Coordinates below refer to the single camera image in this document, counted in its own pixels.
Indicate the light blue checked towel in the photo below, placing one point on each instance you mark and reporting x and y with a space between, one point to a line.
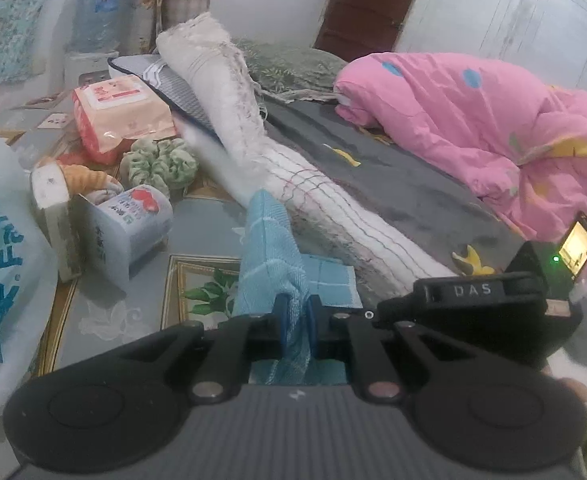
268 250

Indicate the brown door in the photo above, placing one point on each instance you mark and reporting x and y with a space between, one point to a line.
363 10

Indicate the cream knit blanket roll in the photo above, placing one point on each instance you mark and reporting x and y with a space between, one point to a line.
293 170

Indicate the white water dispenser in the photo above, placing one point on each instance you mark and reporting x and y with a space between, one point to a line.
88 70

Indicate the pink wet wipes pack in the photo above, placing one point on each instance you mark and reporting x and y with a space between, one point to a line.
118 110

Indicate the white printed tissue pack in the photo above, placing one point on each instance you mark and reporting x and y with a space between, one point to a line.
133 230

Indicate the green scrunchie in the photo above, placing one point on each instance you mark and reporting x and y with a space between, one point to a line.
161 162

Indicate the checked rolled mat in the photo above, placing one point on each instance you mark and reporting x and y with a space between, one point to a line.
186 5

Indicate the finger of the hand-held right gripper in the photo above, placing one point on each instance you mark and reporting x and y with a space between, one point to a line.
398 310

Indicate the white plastic bag blue print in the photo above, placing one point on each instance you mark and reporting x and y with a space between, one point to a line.
3 285

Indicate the white panelled wardrobe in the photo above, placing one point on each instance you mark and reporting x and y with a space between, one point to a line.
513 20

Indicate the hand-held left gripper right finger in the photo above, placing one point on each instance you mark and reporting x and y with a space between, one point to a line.
315 327

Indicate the grey pillow dark edging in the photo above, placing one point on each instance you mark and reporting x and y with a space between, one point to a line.
173 85

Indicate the person's right hand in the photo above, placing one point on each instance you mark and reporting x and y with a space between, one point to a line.
576 390

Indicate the grey bed sheet yellow print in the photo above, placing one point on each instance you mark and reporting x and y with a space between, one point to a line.
413 195

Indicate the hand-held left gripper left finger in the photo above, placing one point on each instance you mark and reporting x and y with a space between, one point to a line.
280 325

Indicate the small white box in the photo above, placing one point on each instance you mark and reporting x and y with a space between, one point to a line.
56 220

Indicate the green floral pillow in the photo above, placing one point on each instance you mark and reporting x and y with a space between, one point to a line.
293 65

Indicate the teal patterned wall cloth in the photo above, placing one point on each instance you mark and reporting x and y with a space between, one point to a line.
8 15

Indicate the pink dotted quilt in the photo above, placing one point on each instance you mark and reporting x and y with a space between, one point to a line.
463 120

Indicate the floral rolled mat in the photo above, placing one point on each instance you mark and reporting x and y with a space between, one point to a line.
143 15

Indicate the blue water bottle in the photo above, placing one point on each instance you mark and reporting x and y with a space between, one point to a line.
98 15

